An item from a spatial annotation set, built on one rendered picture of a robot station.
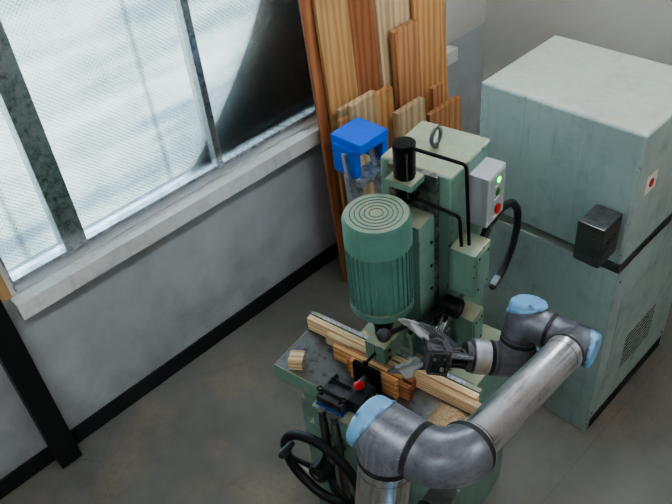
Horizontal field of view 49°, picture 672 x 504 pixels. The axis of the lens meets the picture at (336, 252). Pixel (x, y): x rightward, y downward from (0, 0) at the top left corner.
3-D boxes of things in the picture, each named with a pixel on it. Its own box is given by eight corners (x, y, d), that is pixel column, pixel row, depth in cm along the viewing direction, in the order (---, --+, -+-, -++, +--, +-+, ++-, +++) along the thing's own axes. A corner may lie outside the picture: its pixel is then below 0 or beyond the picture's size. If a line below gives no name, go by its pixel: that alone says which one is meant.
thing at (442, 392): (326, 343, 230) (325, 334, 228) (330, 339, 231) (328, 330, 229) (500, 428, 200) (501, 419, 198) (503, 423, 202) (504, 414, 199)
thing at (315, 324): (308, 328, 236) (306, 317, 233) (312, 325, 237) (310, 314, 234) (475, 409, 206) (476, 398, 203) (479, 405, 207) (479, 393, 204)
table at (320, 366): (255, 396, 224) (252, 384, 220) (316, 334, 242) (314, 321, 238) (427, 494, 194) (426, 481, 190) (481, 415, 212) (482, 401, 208)
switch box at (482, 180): (466, 222, 203) (468, 174, 193) (483, 203, 209) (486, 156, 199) (486, 229, 200) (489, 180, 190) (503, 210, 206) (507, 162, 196)
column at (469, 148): (388, 340, 243) (377, 155, 196) (424, 300, 256) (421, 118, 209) (448, 367, 231) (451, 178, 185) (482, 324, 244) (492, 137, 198)
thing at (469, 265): (448, 288, 208) (448, 247, 199) (463, 270, 214) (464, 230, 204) (474, 299, 204) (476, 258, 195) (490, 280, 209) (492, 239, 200)
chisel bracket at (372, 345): (366, 360, 214) (364, 340, 209) (392, 330, 222) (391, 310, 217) (387, 370, 211) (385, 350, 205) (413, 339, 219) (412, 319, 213)
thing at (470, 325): (444, 338, 219) (444, 310, 212) (455, 324, 223) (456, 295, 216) (472, 351, 215) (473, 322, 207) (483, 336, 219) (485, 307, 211)
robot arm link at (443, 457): (463, 479, 126) (611, 323, 173) (404, 443, 132) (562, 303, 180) (453, 526, 131) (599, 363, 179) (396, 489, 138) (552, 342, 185)
